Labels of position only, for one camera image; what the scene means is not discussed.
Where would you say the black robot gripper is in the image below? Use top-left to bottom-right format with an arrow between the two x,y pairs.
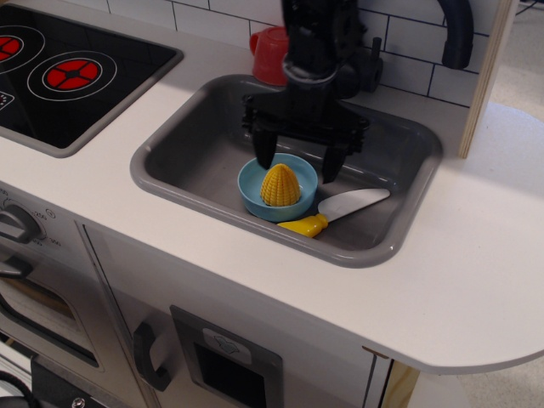
242,63 -> 370,184

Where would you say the yellow toy corn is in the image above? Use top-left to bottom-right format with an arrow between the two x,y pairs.
260,163 -> 301,207

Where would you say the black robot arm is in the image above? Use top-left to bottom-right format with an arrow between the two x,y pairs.
242,1 -> 369,184

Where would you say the light blue plastic bowl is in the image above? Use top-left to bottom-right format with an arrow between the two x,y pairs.
238,153 -> 318,223

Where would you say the grey toy sink basin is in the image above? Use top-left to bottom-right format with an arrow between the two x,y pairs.
130,75 -> 442,268

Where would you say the red plastic cup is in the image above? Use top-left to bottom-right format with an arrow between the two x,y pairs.
249,26 -> 289,87

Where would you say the black toy faucet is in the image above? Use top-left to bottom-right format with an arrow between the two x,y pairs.
358,1 -> 479,106

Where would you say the grey dispenser panel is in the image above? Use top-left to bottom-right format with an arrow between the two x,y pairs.
170,305 -> 285,408

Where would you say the black toy stove top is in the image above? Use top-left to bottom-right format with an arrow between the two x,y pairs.
1,3 -> 183,158

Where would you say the wooden side panel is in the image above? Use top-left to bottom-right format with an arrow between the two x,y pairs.
457,0 -> 519,159

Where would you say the grey oven knob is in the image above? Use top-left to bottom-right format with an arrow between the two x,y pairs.
1,205 -> 42,244

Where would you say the toy oven door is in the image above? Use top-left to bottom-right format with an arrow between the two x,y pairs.
1,240 -> 146,407

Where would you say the yellow handled toy spatula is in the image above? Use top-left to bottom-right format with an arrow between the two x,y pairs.
278,188 -> 390,238

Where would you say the dark grey cabinet handle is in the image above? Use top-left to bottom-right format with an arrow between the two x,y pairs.
133,322 -> 171,392

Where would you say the black cable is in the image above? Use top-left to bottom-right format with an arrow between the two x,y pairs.
0,367 -> 48,408

